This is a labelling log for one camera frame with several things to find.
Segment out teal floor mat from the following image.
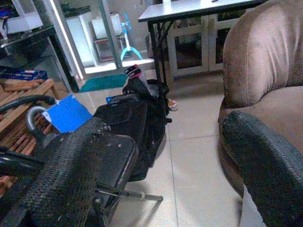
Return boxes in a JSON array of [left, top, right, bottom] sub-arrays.
[[79, 73, 130, 93]]

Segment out brown round sofa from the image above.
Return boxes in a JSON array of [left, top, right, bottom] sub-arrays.
[[217, 0, 303, 198]]

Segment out black backpack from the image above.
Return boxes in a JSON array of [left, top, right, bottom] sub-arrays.
[[122, 79, 171, 119]]

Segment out black glossy bar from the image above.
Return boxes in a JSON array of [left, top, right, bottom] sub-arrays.
[[0, 146, 46, 178]]

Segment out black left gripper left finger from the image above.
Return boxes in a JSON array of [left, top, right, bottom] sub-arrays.
[[4, 117, 111, 227]]

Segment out black hose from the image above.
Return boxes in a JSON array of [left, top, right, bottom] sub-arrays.
[[0, 95, 56, 114]]

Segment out light blue white mop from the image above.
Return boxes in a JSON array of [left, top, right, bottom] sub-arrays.
[[120, 11, 144, 61]]

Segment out light grey pillow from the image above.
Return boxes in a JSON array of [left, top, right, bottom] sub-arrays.
[[239, 185, 267, 227]]

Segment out large black bag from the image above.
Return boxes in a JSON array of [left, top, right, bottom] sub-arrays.
[[94, 94, 168, 182]]

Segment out blue printed carton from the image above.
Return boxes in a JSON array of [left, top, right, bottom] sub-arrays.
[[0, 69, 48, 81]]

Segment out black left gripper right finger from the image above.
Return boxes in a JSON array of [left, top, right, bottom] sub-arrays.
[[222, 110, 303, 227]]

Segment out white table with black legs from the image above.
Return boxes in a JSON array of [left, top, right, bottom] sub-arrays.
[[138, 0, 269, 123]]

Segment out white cabinet with glass doors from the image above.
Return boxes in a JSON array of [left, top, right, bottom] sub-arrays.
[[167, 9, 237, 80]]

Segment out orange white small shoe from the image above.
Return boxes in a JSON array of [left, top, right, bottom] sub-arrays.
[[167, 98, 179, 112]]

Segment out blue white paper box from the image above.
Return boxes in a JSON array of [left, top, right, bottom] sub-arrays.
[[42, 94, 94, 134]]

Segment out black padded metal stool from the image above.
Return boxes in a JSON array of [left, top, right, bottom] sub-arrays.
[[92, 133, 164, 227]]

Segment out wooden slatted rack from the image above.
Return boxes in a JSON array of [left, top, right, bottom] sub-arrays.
[[0, 78, 61, 197]]

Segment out black shelf unit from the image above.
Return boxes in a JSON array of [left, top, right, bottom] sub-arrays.
[[0, 25, 80, 93]]

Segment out grey curved pipe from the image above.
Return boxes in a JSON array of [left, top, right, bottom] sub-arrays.
[[26, 105, 48, 133]]

